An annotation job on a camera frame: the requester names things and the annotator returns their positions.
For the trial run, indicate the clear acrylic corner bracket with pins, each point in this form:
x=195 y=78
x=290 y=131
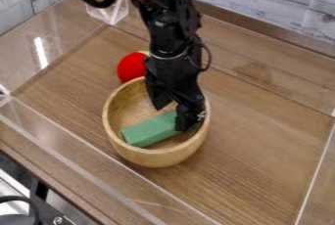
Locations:
x=111 y=14

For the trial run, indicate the red plush strawberry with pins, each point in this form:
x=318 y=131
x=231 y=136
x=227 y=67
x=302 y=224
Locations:
x=131 y=66

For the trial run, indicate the light wooden bowl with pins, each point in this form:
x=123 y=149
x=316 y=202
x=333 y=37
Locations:
x=128 y=108

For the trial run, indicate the green rectangular block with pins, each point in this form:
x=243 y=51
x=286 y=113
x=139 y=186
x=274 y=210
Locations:
x=151 y=130

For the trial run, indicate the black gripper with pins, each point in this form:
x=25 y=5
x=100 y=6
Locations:
x=170 y=81

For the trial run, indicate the clear acrylic tray wall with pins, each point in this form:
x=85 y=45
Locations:
x=99 y=184

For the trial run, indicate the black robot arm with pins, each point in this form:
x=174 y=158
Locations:
x=171 y=22

